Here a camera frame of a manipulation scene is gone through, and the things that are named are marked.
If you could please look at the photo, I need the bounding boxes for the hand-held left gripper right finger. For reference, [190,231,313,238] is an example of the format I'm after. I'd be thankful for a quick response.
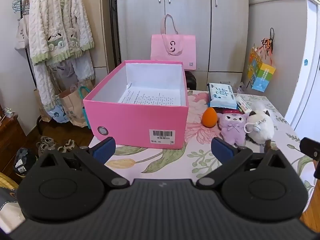
[196,137,285,189]

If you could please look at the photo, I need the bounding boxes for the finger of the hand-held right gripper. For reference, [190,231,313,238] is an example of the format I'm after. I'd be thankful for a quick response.
[299,137,320,159]

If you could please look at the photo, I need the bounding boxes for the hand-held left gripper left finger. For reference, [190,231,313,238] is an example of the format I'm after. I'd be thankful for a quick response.
[37,136,130,189]

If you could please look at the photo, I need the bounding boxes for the purple plush toy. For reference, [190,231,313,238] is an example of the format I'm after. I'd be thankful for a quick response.
[217,112,250,147]

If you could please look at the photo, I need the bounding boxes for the orange makeup sponge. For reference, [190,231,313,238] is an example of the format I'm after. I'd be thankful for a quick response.
[202,107,219,127]

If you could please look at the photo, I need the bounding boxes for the white plush cat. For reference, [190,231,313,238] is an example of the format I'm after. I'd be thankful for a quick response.
[245,109,275,145]

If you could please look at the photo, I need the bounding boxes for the pink cardboard box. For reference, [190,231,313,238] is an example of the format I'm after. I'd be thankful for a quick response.
[83,60,189,150]

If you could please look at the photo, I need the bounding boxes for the blue wet wipes pack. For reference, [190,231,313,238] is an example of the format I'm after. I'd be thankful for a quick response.
[207,82,237,110]

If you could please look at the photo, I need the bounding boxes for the grey sneaker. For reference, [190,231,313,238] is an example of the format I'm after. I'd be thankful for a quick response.
[58,139,75,153]
[36,136,57,155]

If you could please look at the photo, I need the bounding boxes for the small white box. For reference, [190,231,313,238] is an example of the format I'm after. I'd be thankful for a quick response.
[236,95,252,114]

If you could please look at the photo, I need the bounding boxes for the brown paper bag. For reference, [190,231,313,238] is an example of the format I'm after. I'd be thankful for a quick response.
[59,80,94,127]

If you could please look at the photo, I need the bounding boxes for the floral tablecloth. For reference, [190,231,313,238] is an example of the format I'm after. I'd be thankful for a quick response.
[89,89,317,205]

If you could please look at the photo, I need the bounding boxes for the blue patterned bag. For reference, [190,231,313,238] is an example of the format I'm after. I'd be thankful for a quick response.
[47,97,69,123]

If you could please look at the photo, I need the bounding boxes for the clear plastic bag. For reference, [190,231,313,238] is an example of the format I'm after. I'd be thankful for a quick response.
[235,81,247,94]

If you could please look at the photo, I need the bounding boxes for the printed paper sheet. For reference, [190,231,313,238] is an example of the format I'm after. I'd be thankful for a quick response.
[117,84,181,106]

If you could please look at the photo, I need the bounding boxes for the black suitcase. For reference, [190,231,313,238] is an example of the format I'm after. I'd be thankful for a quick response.
[185,70,197,90]

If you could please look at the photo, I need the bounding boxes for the black bag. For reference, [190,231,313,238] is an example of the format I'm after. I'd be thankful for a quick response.
[13,148,38,178]

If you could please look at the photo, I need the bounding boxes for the white door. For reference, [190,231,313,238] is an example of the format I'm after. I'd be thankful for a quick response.
[285,0,320,145]

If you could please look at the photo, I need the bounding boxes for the colourful gift bag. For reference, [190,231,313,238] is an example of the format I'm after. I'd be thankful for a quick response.
[247,46,276,92]

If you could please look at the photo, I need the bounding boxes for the white fleece pants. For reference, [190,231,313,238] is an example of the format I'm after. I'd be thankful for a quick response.
[33,54,95,112]

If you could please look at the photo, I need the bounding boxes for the wooden cabinet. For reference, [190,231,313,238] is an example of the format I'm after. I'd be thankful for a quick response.
[0,114,27,178]

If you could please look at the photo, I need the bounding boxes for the grey wardrobe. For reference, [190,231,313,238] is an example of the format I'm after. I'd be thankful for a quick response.
[116,0,249,90]

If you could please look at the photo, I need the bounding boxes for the pink tote bag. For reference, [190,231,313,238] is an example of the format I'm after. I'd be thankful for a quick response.
[150,14,196,71]

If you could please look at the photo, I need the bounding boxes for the orange ribbon bundle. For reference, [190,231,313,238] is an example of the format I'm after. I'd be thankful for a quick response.
[261,27,275,55]

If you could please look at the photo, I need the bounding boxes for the white fleece jacket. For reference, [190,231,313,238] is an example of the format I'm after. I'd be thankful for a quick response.
[27,0,95,66]

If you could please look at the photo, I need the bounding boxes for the beige canvas tote bag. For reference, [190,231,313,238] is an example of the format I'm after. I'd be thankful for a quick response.
[14,17,32,51]

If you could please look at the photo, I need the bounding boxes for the teal bag handle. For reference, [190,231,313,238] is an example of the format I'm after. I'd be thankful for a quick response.
[79,86,92,129]

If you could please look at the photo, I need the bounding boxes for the green wire hangers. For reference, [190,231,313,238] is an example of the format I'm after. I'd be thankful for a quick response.
[12,0,28,13]

